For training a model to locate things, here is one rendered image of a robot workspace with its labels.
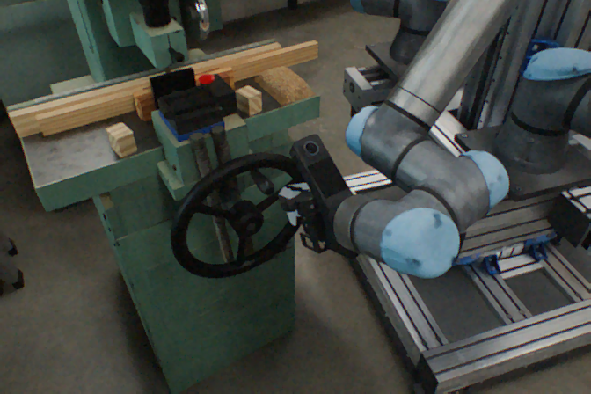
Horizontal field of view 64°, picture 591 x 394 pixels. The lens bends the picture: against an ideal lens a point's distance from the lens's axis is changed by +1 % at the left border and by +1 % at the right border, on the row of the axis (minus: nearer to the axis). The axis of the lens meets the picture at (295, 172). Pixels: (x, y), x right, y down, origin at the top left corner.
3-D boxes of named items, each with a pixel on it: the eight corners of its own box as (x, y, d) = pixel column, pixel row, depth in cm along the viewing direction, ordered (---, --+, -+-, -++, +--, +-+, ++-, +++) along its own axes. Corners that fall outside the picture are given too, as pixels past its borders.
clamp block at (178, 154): (181, 186, 87) (172, 148, 81) (156, 149, 95) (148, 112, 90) (252, 160, 93) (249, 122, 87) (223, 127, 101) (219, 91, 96)
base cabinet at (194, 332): (171, 399, 143) (113, 244, 97) (118, 268, 181) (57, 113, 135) (296, 329, 161) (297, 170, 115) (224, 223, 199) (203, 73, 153)
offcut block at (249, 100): (237, 109, 101) (235, 91, 99) (249, 103, 103) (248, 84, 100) (250, 116, 99) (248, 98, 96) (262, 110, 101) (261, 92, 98)
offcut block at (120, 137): (121, 158, 88) (115, 138, 85) (111, 148, 91) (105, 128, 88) (138, 151, 90) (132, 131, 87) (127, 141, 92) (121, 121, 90)
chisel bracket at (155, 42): (158, 76, 95) (149, 36, 89) (136, 50, 104) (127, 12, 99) (193, 68, 98) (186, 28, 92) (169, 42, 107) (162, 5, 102)
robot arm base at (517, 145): (532, 127, 110) (547, 90, 104) (581, 166, 99) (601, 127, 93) (477, 139, 107) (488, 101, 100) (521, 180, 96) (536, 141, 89)
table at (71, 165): (54, 248, 79) (42, 223, 76) (26, 153, 99) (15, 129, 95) (345, 137, 104) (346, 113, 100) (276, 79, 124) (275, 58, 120)
